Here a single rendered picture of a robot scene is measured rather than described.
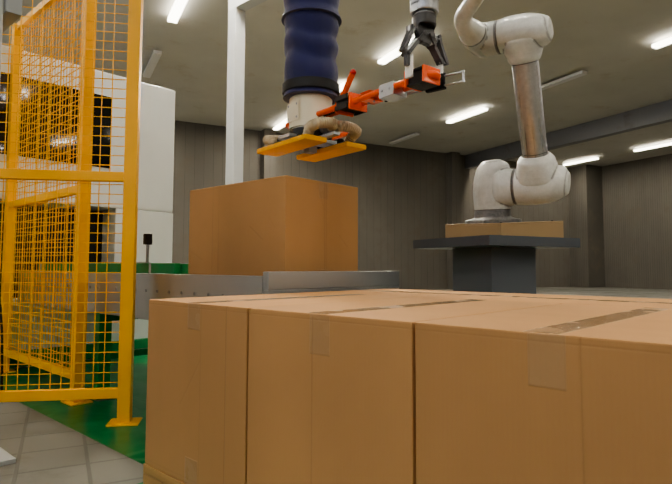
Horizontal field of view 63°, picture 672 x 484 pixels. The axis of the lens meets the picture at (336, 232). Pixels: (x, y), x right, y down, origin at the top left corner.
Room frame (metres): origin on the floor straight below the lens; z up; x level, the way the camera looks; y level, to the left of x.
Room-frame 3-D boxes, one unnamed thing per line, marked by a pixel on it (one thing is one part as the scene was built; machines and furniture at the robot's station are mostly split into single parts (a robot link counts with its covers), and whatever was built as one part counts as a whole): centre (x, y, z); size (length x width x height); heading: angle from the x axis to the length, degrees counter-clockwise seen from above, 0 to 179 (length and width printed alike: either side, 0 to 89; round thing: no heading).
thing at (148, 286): (2.57, 1.07, 0.50); 2.31 x 0.05 x 0.19; 47
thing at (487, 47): (2.14, -0.59, 1.53); 0.18 x 0.14 x 0.13; 148
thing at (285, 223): (2.26, 0.27, 0.75); 0.60 x 0.40 x 0.40; 48
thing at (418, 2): (1.67, -0.27, 1.44); 0.09 x 0.09 x 0.06
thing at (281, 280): (2.02, -0.01, 0.58); 0.70 x 0.03 x 0.06; 137
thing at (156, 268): (2.86, 1.29, 0.60); 1.60 x 0.11 x 0.09; 47
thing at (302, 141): (2.07, 0.18, 1.10); 0.34 x 0.10 x 0.05; 38
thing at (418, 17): (1.67, -0.27, 1.37); 0.08 x 0.07 x 0.09; 128
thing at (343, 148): (2.18, 0.03, 1.10); 0.34 x 0.10 x 0.05; 38
